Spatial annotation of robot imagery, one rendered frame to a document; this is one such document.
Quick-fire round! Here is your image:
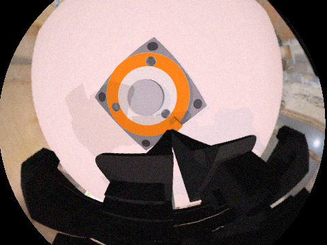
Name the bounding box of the orange round plate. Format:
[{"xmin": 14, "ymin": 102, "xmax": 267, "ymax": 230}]
[{"xmin": 106, "ymin": 52, "xmax": 190, "ymax": 136}]

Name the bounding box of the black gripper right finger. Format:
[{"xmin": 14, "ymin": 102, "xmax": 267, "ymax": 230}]
[{"xmin": 170, "ymin": 129, "xmax": 257, "ymax": 202}]

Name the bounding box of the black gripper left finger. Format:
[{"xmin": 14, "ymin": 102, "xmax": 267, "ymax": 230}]
[{"xmin": 95, "ymin": 129, "xmax": 174, "ymax": 201}]

